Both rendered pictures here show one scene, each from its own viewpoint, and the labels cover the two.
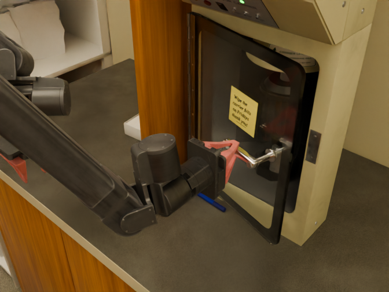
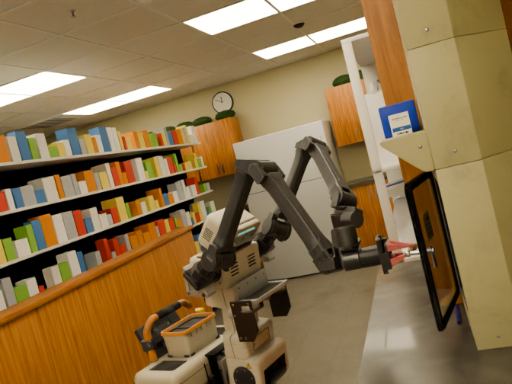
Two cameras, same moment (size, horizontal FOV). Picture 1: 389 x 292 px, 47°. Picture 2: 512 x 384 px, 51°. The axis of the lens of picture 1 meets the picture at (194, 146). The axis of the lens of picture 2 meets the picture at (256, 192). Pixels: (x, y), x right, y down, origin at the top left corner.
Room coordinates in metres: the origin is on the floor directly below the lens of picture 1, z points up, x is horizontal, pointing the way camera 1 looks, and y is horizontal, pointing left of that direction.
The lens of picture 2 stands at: (-0.28, -1.24, 1.55)
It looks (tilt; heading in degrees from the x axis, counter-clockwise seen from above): 3 degrees down; 65
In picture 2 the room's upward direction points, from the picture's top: 14 degrees counter-clockwise
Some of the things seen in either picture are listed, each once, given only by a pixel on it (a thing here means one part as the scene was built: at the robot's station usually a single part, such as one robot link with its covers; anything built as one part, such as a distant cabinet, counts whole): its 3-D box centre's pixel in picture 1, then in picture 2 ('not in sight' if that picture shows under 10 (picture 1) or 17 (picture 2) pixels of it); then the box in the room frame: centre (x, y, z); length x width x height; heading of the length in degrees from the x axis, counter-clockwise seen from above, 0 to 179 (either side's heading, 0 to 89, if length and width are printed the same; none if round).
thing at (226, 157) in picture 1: (220, 159); (399, 252); (0.65, -0.05, 1.20); 0.09 x 0.07 x 0.07; 138
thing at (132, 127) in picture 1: (157, 128); not in sight; (1.11, 0.11, 0.96); 0.16 x 0.12 x 0.04; 54
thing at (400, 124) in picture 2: not in sight; (400, 124); (0.71, -0.10, 1.54); 0.05 x 0.05 x 0.06; 53
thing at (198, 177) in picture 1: (194, 175); (373, 255); (0.59, 0.00, 1.20); 0.07 x 0.07 x 0.10; 48
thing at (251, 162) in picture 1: (247, 150); (417, 249); (0.67, -0.10, 1.20); 0.10 x 0.05 x 0.03; 35
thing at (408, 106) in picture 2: not in sight; (399, 119); (0.79, -0.01, 1.55); 0.10 x 0.10 x 0.09; 48
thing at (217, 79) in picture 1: (235, 131); (433, 244); (0.74, -0.08, 1.19); 0.30 x 0.01 x 0.40; 35
